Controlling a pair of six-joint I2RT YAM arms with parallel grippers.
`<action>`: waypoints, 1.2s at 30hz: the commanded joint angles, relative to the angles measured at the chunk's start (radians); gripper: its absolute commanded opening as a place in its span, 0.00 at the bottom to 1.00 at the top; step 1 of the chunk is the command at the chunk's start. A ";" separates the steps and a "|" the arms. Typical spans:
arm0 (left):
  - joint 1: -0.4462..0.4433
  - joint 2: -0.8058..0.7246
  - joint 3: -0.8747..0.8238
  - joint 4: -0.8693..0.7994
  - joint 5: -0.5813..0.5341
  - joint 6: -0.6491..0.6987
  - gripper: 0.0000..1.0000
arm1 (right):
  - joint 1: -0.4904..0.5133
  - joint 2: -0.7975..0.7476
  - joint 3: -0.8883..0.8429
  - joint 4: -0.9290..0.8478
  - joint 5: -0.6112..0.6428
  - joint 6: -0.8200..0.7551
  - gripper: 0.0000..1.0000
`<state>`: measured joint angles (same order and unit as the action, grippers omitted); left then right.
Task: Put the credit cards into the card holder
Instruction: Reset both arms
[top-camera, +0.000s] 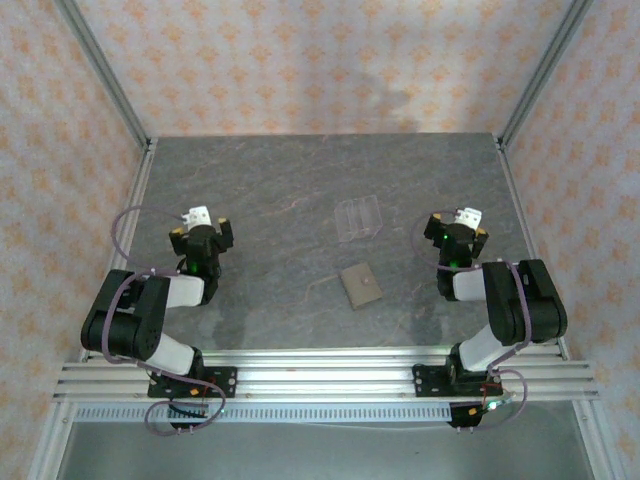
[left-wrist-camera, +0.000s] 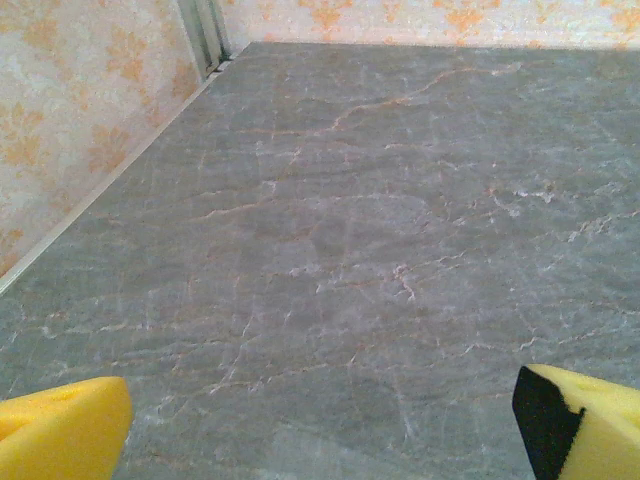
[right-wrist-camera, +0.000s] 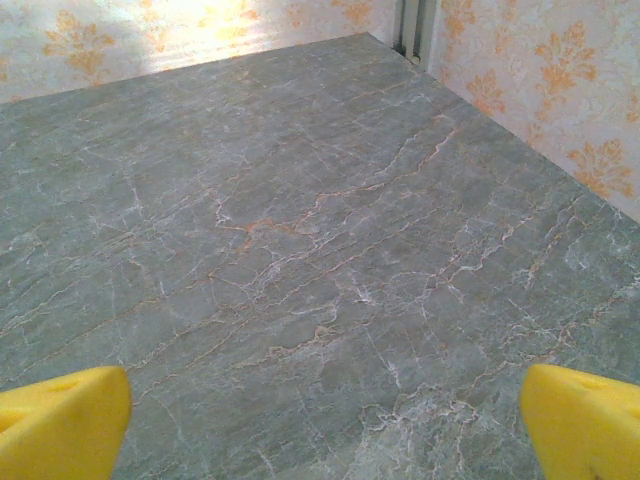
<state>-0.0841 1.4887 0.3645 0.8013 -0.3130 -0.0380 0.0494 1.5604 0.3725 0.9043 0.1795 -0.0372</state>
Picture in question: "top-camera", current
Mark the brown leather card holder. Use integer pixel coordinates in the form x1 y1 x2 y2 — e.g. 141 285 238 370
339 261 384 312

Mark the clear acrylic card stand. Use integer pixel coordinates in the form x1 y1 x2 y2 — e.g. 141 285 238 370
333 195 384 244

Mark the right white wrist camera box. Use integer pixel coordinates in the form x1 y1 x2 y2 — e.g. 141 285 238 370
454 206 484 232

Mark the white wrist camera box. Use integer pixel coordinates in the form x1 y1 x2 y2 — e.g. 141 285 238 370
180 205 214 229
454 206 484 232

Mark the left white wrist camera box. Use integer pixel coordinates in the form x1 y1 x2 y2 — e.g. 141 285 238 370
180 205 214 229

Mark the right aluminium side rail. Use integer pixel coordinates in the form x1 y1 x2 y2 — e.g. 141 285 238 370
493 133 570 361

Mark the aluminium side rail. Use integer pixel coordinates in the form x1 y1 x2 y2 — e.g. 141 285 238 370
81 137 159 362
493 133 570 361

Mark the left aluminium side rail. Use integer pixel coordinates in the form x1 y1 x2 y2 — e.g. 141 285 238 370
81 137 159 362

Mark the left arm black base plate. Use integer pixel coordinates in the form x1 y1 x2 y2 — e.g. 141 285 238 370
146 365 239 400

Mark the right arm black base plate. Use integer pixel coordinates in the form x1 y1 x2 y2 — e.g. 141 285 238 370
411 364 502 400

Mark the black cable mount bracket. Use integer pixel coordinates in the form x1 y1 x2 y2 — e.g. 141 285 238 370
446 401 484 433
166 399 212 434

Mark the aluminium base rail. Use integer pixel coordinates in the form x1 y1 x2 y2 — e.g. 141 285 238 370
51 360 599 402

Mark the left aluminium frame post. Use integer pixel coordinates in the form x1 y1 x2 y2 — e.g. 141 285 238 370
53 0 152 147

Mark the aluminium frame post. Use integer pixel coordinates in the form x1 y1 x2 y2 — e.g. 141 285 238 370
498 0 597 145
53 0 152 147

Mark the right aluminium frame post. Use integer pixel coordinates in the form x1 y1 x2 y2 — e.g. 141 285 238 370
498 0 597 145

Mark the white slotted cable duct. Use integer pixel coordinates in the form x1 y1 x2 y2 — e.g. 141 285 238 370
73 404 454 424

